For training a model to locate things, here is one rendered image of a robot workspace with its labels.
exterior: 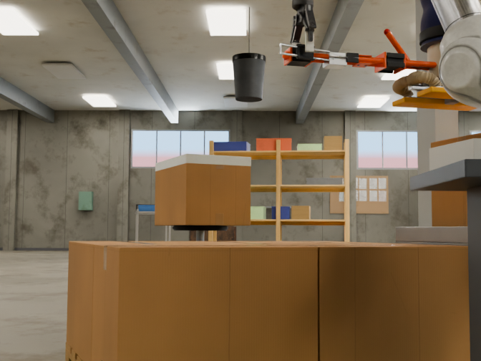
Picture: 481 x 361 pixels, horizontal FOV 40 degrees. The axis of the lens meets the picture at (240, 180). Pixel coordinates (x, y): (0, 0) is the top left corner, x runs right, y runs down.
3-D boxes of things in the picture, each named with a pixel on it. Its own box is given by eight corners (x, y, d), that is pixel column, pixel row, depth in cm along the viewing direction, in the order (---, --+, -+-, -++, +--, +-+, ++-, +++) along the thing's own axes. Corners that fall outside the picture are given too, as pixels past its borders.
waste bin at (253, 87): (231, 95, 986) (231, 52, 991) (232, 102, 1040) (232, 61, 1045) (265, 96, 986) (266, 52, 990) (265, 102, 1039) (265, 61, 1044)
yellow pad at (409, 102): (469, 111, 264) (469, 98, 264) (484, 106, 254) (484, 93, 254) (391, 107, 255) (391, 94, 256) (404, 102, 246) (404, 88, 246)
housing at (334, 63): (340, 69, 239) (340, 57, 239) (348, 65, 232) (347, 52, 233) (321, 69, 237) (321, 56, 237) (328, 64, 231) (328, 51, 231)
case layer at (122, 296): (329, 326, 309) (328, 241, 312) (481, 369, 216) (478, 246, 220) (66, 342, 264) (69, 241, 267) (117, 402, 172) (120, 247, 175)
